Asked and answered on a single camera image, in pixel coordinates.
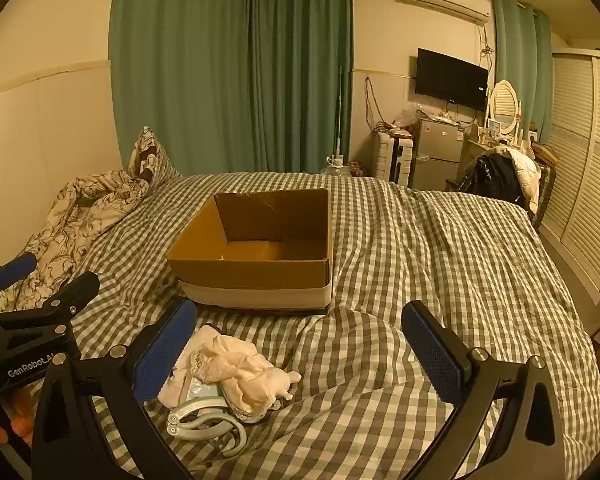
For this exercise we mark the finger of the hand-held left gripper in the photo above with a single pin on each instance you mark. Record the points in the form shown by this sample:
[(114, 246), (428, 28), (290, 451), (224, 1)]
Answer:
[(15, 265), (77, 290)]

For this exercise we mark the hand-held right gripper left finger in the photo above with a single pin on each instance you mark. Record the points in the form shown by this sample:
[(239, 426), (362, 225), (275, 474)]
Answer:
[(162, 355)]

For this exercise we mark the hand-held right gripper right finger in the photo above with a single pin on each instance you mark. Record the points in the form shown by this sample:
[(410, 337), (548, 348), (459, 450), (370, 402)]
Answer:
[(435, 355)]

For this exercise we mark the pale blue packet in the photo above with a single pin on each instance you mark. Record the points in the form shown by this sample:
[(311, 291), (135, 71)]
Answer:
[(202, 389)]

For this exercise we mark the cream lace cloth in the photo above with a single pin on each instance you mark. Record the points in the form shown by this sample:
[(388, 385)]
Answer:
[(230, 360)]

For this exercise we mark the brown cardboard box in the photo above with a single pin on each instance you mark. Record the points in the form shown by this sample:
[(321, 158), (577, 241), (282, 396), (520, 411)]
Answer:
[(250, 270)]

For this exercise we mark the person's left hand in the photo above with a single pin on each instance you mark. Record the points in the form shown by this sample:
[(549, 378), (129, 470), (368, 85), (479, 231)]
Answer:
[(20, 410)]

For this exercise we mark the floral quilt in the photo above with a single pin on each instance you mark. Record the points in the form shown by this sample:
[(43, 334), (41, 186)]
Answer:
[(75, 220)]

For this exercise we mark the grey checked bed sheet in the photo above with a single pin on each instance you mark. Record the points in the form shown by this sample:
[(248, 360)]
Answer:
[(405, 260)]

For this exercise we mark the brown floral pillow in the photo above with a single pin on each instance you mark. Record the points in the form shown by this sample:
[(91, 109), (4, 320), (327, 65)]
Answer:
[(147, 155)]

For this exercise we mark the black jacket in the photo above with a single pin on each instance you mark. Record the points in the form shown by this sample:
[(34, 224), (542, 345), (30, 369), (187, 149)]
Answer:
[(495, 180)]

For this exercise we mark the silver fridge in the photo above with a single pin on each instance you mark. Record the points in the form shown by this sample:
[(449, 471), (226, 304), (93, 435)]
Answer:
[(437, 155)]

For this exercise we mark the white ribbed suitcase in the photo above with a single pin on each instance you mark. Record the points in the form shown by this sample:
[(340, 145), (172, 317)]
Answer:
[(385, 160)]

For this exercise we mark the cream coat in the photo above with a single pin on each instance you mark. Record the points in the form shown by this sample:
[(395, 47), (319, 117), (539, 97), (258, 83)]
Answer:
[(525, 170)]

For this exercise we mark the clear water jug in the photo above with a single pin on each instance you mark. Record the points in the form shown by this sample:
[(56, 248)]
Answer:
[(336, 167)]

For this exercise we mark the wooden chair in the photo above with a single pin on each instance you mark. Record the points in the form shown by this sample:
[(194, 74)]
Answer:
[(546, 170)]

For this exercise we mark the clear plastic bag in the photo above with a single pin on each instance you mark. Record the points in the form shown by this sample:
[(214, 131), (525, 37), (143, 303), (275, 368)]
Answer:
[(412, 112)]

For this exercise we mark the white louvered wardrobe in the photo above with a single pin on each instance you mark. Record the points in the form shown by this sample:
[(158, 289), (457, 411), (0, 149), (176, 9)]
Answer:
[(585, 160)]

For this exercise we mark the green curtain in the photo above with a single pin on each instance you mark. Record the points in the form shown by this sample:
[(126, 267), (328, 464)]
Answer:
[(300, 60), (180, 60), (520, 60)]

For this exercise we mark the white oval vanity mirror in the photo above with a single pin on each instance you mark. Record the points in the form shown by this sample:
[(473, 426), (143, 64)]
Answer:
[(504, 105)]

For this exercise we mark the black wall television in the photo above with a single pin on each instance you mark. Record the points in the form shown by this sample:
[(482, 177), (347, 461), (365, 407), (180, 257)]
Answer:
[(450, 80)]

